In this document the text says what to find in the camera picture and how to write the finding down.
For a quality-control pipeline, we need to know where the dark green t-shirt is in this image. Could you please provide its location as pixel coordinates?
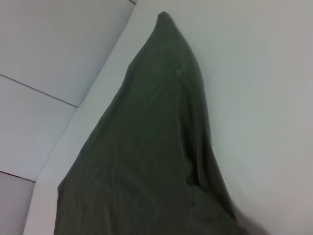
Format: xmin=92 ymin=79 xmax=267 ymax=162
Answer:
xmin=56 ymin=11 xmax=247 ymax=235

